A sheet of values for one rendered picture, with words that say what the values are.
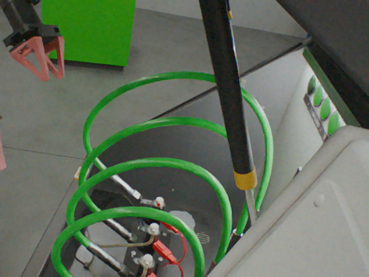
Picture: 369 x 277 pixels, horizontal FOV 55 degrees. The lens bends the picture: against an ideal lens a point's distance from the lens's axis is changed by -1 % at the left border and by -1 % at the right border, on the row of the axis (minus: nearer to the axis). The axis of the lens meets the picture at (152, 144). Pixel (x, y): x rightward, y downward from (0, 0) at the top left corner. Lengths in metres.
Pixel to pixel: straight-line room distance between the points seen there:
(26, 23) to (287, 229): 0.57
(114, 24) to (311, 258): 3.84
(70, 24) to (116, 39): 0.50
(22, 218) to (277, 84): 1.72
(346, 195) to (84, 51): 3.94
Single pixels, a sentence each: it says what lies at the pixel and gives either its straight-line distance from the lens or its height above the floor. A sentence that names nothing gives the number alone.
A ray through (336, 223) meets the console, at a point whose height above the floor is 1.52.
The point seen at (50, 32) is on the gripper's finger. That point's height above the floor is 1.42.
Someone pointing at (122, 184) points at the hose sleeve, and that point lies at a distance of 0.77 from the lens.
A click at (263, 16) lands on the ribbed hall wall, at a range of 7.48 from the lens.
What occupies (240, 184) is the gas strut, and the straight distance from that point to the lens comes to 0.33.
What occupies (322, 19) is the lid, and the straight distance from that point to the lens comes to 0.23.
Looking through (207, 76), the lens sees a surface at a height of 1.42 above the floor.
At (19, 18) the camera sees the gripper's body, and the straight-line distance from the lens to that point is 0.73.
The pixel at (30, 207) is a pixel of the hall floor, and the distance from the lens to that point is 2.35.
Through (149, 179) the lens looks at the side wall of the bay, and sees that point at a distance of 1.16.
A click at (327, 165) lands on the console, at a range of 0.28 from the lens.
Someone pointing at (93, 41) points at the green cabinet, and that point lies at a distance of 4.07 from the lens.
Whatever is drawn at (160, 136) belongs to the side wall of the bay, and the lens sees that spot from 1.06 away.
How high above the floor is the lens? 1.65
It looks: 34 degrees down
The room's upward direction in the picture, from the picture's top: 11 degrees clockwise
